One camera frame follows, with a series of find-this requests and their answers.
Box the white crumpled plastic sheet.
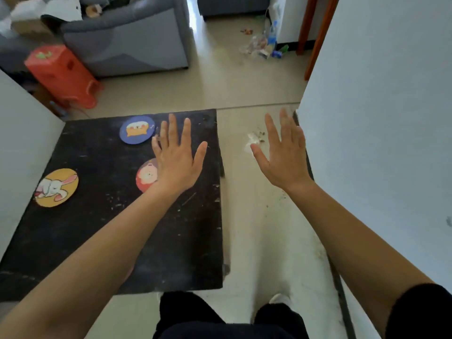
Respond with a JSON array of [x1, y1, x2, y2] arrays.
[[10, 0, 84, 23]]

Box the brown cardboard box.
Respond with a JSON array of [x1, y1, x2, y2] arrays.
[[11, 18, 55, 43]]

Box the pile of clear plastic litter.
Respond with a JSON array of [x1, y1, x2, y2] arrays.
[[239, 33, 270, 60]]

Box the person's right forearm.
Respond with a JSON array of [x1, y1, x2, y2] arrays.
[[287, 181, 436, 337]]

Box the black sleeve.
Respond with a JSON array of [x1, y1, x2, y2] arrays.
[[384, 282, 452, 339]]

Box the person's right hand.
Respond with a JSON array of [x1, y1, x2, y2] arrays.
[[250, 109, 314, 193]]

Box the black trousers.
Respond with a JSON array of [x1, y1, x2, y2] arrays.
[[152, 291, 310, 339]]

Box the blue round cake picture card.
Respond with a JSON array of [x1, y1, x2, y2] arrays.
[[119, 115, 156, 145]]

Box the person's left forearm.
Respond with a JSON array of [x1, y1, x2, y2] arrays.
[[0, 182, 184, 339]]

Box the white shoe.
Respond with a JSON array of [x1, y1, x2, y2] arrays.
[[269, 293, 292, 308]]

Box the brown wooden door frame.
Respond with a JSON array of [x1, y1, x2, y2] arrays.
[[295, 0, 342, 81]]

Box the dark grey sofa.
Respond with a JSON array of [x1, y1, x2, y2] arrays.
[[197, 0, 271, 21]]

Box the red round animal picture card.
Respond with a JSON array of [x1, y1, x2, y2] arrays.
[[136, 158, 159, 194]]

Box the orange plastic stool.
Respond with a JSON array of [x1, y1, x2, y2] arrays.
[[24, 44, 104, 110]]

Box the white crumpled paper scrap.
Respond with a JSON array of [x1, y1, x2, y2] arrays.
[[245, 132, 266, 153]]

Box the light grey sofa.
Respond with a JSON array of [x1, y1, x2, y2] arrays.
[[59, 0, 192, 79]]

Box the yellow round rabbit picture card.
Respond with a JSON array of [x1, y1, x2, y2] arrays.
[[34, 168, 80, 208]]

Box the person's left hand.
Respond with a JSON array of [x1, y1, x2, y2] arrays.
[[151, 113, 208, 195]]

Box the clear plastic bottle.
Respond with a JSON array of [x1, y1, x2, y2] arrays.
[[267, 20, 279, 46]]

